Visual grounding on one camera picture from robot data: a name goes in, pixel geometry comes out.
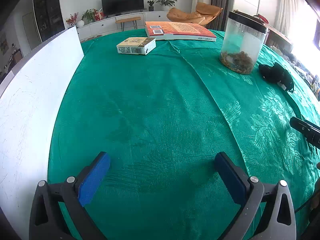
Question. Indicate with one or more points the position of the orange lounge chair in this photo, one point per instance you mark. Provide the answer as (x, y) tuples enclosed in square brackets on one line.
[(195, 15)]

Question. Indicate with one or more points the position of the white tv cabinet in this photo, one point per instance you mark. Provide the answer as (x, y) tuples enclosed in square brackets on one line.
[(100, 27)]

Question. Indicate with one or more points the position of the red flowers in white vase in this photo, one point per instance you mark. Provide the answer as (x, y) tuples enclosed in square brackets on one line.
[(76, 21)]

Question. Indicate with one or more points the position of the clear jar with black lid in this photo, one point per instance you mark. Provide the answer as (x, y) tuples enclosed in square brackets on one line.
[(242, 40)]

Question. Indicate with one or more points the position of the leafy plant beside red bag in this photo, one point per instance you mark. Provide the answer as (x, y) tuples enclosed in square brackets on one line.
[(88, 15)]

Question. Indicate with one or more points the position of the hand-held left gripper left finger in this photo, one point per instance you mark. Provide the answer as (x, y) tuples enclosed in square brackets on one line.
[(93, 180)]

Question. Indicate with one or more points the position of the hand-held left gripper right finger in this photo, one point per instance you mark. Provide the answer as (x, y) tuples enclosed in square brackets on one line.
[(231, 180)]

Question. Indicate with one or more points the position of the orange cover book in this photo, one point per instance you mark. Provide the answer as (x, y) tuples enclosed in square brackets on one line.
[(177, 30)]

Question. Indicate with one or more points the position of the small potted plant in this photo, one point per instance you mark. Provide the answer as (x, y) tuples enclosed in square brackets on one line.
[(150, 5)]

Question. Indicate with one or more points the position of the large potted green plant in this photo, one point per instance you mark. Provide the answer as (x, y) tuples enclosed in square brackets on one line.
[(166, 2)]

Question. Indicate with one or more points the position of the white board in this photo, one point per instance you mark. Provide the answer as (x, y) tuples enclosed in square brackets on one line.
[(27, 120)]

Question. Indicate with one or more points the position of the white sheer curtain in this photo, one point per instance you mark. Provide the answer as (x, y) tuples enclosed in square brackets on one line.
[(290, 7)]

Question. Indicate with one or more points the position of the small wooden side table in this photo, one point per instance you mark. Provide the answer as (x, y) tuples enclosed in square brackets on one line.
[(128, 20)]

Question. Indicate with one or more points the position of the green patterned tablecloth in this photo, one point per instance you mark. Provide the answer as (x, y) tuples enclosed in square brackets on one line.
[(162, 110)]

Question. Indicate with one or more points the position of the pile of household clutter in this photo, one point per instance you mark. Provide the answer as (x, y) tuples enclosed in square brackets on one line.
[(307, 72)]

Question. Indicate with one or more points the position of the beige small carton box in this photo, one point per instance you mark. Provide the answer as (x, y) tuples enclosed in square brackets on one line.
[(135, 45)]

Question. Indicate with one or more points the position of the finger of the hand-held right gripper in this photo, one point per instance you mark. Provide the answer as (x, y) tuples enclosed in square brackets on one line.
[(306, 130)]

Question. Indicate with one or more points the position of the wooden chair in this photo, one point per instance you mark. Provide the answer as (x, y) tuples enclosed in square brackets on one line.
[(277, 36)]

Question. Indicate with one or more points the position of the framed wall picture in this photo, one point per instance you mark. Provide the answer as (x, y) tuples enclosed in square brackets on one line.
[(3, 47)]

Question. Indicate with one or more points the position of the black television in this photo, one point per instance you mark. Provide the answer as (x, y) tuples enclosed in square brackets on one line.
[(122, 2)]

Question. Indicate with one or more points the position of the dark display cabinet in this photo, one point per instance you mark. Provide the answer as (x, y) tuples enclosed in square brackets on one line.
[(48, 10)]

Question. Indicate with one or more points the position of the red gift bag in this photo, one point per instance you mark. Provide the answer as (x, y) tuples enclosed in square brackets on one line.
[(99, 15)]

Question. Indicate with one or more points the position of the grey curtain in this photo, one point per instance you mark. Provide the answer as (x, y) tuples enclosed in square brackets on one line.
[(220, 0)]

